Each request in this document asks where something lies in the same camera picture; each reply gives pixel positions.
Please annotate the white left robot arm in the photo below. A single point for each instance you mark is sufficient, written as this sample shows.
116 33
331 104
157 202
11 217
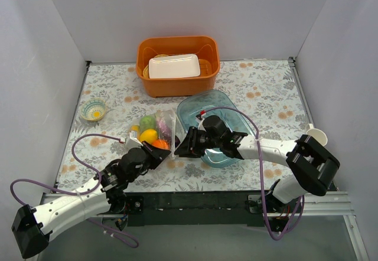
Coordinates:
35 227

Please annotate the white rectangular dish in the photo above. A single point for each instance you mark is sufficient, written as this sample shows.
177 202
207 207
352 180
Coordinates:
173 67

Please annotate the yellow plate in basket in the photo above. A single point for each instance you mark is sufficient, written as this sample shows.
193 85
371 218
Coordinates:
145 72

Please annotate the orange tangerine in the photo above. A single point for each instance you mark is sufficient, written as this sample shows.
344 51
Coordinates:
161 144

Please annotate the small patterned bowl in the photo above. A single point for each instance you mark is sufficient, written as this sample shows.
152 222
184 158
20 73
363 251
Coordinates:
93 110

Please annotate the purple eggplant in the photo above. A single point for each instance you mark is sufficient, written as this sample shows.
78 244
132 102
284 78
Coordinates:
166 127

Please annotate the white plastic cup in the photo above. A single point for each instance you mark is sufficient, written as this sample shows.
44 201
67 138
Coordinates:
316 133

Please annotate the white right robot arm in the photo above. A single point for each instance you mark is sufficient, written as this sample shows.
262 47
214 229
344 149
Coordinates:
313 166

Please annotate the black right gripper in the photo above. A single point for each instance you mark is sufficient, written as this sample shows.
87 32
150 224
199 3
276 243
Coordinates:
191 142

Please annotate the yellow lemon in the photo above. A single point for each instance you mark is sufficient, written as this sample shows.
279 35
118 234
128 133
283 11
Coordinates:
149 136

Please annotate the orange plastic basket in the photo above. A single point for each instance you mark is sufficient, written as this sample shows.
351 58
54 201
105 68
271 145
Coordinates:
204 47

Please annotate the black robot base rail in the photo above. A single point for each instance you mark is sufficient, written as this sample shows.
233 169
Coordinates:
190 208

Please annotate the green custard apple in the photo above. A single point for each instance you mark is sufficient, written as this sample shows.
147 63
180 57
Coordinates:
147 122

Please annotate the clear zip top bag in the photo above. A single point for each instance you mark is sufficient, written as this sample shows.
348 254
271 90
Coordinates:
132 139

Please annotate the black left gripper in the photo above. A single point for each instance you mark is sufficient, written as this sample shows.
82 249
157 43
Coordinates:
156 152

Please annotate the clear blue plastic tray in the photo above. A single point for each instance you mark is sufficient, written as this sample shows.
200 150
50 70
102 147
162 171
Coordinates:
215 103

